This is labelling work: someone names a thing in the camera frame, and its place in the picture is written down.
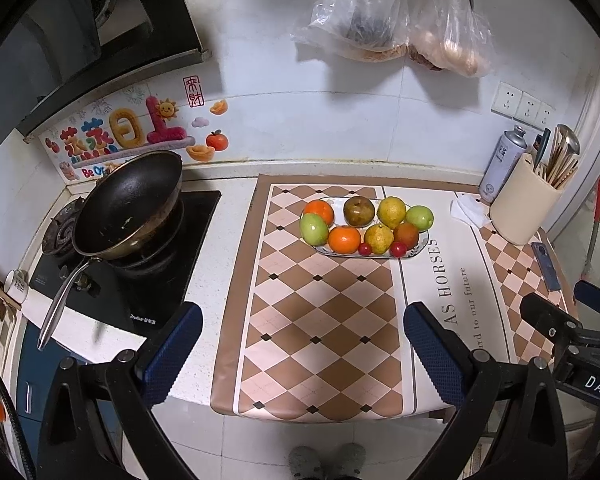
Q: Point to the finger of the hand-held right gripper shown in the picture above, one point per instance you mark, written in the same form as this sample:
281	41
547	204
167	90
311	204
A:
545	312
597	297

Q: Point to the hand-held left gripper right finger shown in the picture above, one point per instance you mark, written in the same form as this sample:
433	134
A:
432	355

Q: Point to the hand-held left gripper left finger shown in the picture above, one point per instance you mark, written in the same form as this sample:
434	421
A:
175	355

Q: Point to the oval floral plate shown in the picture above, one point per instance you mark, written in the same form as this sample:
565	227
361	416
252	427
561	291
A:
420	246

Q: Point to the small red cherry tomato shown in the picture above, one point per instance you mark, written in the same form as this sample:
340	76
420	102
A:
365	248
398	248

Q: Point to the small dark orange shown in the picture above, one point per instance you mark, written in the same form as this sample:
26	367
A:
406	234

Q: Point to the green apple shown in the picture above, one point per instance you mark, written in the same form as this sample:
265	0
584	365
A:
314	228
420	217

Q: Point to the large orange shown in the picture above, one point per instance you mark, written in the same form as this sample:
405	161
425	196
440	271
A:
344	239
319	211

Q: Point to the blue flat tool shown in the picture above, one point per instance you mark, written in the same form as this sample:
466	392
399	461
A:
547	272

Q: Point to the black gas stove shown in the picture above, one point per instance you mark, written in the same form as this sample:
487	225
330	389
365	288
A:
145	285

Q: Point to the red pole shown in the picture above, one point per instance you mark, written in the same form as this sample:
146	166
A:
599	205

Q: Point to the checkered kitchen mat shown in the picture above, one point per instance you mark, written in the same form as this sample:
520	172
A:
330	335

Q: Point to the beige utensil holder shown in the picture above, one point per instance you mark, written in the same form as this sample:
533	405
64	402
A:
522	200

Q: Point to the yellow pear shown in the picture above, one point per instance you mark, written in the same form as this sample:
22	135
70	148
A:
378	238

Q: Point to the crumpled white tissue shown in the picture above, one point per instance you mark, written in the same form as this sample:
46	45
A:
467	208

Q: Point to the grey slipper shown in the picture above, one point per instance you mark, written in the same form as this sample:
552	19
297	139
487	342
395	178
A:
305	462
349	460

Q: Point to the bundle of wooden chopsticks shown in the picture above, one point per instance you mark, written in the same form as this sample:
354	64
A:
560	167

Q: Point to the blue cabinet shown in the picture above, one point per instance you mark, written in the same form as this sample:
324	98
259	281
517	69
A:
35	360

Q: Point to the yellow lemon top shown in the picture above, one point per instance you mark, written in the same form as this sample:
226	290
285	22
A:
391	211

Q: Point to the silver spray can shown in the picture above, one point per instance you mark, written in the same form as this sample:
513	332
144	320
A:
502	165

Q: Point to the black frying pan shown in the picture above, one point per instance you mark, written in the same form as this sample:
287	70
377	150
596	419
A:
130	200

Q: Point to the brown round pear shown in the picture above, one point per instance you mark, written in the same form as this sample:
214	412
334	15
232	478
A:
358	211

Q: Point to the metal ladle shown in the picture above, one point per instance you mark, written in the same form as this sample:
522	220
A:
566	135

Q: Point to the white cup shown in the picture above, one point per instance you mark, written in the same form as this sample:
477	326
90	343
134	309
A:
16	282

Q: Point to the clear plastic bag pale contents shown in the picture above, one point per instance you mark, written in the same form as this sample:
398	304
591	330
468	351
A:
445	25

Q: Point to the black range hood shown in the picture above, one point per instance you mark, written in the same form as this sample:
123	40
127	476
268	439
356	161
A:
40	50

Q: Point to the clear plastic bag dark contents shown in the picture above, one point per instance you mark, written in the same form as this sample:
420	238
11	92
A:
360	10

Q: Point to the white wall socket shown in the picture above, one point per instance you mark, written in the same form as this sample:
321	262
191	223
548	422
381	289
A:
507	98
529	109
545	116

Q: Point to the colourful wall sticker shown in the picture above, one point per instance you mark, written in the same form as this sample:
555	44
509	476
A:
125	130

